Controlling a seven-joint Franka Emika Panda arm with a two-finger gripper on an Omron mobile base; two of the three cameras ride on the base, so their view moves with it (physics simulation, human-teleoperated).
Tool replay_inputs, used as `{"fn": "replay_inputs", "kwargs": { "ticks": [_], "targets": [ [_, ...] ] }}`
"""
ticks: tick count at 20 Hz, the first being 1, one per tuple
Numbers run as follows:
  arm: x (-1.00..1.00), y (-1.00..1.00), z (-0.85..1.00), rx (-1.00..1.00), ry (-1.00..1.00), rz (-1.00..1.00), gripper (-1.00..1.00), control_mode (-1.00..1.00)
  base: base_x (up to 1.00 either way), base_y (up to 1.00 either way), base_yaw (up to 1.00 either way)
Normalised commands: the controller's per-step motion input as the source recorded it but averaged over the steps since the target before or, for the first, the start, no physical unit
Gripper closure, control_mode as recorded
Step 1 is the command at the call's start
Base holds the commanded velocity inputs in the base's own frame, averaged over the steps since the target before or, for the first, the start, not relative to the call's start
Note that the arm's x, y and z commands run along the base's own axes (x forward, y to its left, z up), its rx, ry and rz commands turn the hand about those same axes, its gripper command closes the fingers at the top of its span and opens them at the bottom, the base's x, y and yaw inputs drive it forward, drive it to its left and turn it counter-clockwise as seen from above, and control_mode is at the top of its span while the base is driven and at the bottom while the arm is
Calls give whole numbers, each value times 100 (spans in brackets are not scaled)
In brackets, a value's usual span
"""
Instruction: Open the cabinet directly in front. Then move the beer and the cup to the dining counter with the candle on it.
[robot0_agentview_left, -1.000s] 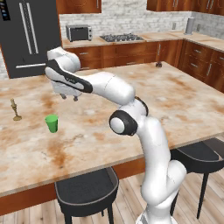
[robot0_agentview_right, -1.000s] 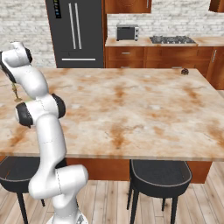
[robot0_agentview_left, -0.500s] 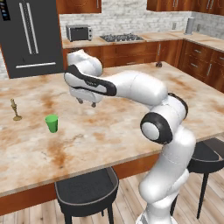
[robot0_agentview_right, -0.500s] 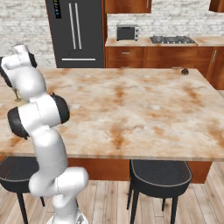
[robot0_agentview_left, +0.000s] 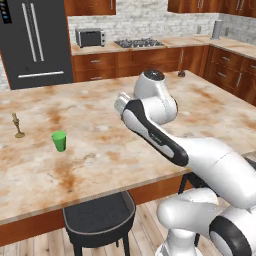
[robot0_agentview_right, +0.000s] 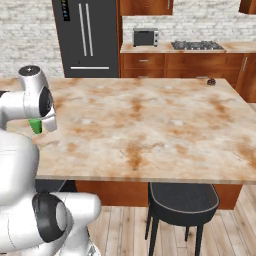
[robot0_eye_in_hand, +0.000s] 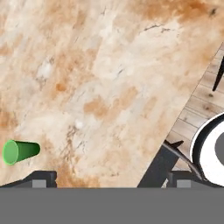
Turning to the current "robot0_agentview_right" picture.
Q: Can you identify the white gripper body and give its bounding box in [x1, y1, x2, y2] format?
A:
[41, 107, 58, 133]

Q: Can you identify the wooden dining counter base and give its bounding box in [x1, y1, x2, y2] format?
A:
[74, 179, 244, 211]

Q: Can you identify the black double-door fridge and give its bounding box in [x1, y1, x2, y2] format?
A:
[51, 0, 121, 79]

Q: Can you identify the grey toaster oven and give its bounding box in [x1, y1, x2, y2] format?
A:
[132, 27, 160, 48]

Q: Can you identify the wooden base cupboard run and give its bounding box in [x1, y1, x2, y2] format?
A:
[119, 51, 256, 103]

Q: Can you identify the black gas hob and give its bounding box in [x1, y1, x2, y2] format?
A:
[170, 40, 225, 51]

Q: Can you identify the wooden wall cupboard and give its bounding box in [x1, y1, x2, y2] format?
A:
[238, 0, 256, 15]
[119, 0, 175, 17]

